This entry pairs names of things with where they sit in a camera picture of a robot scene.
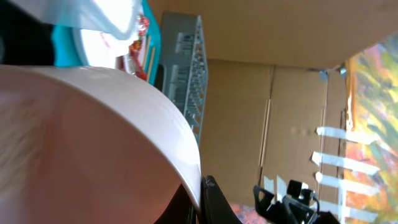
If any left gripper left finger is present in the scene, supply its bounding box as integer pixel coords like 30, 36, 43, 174
154, 185, 196, 224

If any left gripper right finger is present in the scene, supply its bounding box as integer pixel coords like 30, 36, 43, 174
200, 175, 241, 224

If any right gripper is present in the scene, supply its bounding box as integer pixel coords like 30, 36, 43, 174
253, 179, 320, 224

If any pink bowl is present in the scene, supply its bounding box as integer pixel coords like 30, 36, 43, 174
1, 65, 201, 223

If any red snack wrapper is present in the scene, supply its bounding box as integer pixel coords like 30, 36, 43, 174
129, 14, 150, 80

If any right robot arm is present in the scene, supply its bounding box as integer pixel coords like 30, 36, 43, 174
253, 180, 339, 224

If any grey dishwasher rack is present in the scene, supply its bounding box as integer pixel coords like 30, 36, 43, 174
159, 12, 208, 142

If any right wooden chopstick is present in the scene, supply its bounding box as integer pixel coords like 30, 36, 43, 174
146, 46, 156, 83

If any wooden chopstick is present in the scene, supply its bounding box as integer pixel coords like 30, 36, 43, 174
142, 34, 152, 71
146, 46, 156, 83

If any left wooden chopstick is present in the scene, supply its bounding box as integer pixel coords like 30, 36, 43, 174
142, 34, 152, 71

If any large white plate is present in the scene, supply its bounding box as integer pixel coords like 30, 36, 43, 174
72, 14, 150, 74

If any teal serving tray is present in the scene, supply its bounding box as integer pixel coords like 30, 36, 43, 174
52, 0, 162, 85

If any clear plastic bin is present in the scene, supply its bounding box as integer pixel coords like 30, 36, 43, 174
11, 0, 142, 40

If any black plastic tray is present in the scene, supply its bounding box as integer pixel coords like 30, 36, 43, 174
1, 0, 55, 66

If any cardboard wall panel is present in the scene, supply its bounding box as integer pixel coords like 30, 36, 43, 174
149, 0, 397, 206

